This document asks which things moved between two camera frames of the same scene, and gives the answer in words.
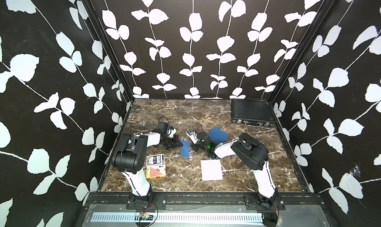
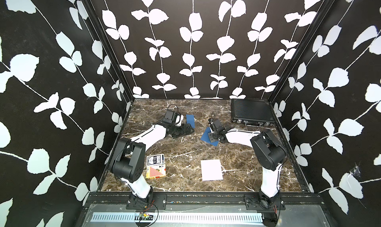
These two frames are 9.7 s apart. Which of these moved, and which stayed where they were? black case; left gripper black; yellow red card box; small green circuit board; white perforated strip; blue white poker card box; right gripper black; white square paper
Moved: right gripper black; left gripper black
Stayed: white perforated strip; yellow red card box; white square paper; small green circuit board; black case; blue white poker card box
